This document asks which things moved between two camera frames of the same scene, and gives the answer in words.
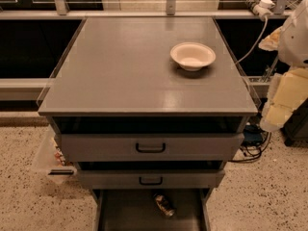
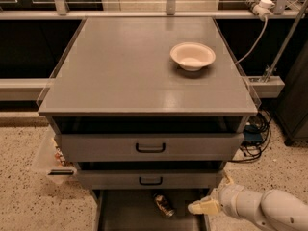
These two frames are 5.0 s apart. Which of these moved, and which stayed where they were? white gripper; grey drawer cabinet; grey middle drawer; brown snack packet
Moved: white gripper
Stayed: grey drawer cabinet; grey middle drawer; brown snack packet
